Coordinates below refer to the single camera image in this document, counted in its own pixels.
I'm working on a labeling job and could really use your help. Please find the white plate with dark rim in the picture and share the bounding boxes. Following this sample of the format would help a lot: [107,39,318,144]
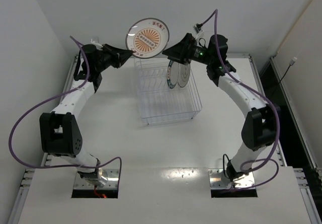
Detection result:
[178,64,191,88]

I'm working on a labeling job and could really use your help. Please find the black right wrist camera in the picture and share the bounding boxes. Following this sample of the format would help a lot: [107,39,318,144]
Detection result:
[191,46,207,64]

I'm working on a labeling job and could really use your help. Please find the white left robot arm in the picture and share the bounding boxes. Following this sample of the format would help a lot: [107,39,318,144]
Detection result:
[39,44,133,187]

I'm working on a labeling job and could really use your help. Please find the green rimmed lettered plate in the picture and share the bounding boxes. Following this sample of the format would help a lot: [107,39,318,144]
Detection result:
[167,60,179,89]

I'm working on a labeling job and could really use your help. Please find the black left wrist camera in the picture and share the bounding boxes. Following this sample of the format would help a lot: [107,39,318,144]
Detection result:
[73,70,102,93]

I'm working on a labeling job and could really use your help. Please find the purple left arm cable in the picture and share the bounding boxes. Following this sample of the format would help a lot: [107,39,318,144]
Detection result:
[9,35,122,169]

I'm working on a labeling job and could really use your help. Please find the black cable with white plug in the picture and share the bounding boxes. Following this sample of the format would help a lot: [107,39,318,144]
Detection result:
[278,56,297,84]

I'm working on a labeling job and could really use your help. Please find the metal base plate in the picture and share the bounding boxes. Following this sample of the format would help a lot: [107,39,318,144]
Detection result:
[73,169,119,190]
[208,169,255,190]

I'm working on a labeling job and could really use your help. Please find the orange sunburst plate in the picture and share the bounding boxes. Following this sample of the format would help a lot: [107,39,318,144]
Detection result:
[125,18,170,59]

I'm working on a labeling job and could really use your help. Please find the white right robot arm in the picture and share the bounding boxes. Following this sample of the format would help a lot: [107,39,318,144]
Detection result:
[162,33,280,182]

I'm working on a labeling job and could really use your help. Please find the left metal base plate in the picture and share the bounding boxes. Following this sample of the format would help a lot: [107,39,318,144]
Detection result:
[73,169,119,190]

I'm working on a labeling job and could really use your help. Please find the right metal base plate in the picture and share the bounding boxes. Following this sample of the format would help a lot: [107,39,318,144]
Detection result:
[208,169,255,190]

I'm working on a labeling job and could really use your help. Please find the white wire dish rack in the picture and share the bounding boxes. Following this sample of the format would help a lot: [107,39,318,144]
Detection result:
[134,58,202,125]

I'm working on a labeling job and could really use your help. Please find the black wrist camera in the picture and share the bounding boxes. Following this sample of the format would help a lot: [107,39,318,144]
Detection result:
[73,70,102,93]
[191,46,207,64]

